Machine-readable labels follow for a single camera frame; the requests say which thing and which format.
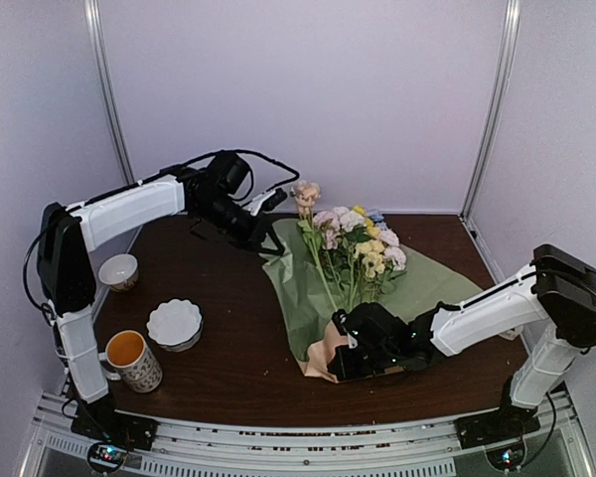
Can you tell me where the aluminium front rail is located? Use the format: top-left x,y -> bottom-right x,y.
27,387 -> 585,477

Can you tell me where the aluminium frame post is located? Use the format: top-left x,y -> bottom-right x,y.
83,0 -> 135,185
460,0 -> 521,224

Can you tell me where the left aluminium frame post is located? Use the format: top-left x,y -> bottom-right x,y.
83,0 -> 135,185

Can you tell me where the pink and green wrapping paper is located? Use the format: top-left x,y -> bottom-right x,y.
263,219 -> 482,384

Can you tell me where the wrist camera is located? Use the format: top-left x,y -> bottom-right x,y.
243,188 -> 288,217
332,309 -> 356,349

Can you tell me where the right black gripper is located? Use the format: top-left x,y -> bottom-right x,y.
329,346 -> 398,385

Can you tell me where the white scalloped bowl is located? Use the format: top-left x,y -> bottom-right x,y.
146,298 -> 204,353

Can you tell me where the blue flower stem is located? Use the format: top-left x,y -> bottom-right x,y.
367,209 -> 388,231

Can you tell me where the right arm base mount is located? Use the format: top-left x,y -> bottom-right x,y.
455,410 -> 541,473

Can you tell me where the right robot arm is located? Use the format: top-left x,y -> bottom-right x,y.
328,244 -> 596,439

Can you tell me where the pink rose stem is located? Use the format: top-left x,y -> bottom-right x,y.
314,207 -> 357,309
372,230 -> 407,301

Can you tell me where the yellow flower stem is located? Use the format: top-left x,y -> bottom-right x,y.
350,205 -> 383,299

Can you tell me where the right aluminium frame post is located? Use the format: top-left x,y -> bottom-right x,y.
460,0 -> 521,224

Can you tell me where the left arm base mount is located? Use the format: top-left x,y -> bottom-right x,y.
71,413 -> 158,474

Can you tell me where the cream yellow rose spray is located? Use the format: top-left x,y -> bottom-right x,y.
349,239 -> 386,305

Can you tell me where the white printed ribbon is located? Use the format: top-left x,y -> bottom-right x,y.
499,327 -> 522,341

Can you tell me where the peach blossom stem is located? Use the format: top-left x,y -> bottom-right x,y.
290,180 -> 340,309

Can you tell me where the small white patterned teacup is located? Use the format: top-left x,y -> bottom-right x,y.
97,253 -> 139,292

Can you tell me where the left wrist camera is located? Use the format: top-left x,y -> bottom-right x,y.
243,188 -> 288,217

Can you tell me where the patterned mug with orange inside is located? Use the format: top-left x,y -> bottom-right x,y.
98,330 -> 163,394

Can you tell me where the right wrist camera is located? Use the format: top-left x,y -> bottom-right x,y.
332,309 -> 356,349

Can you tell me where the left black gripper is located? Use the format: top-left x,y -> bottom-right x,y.
195,195 -> 285,256

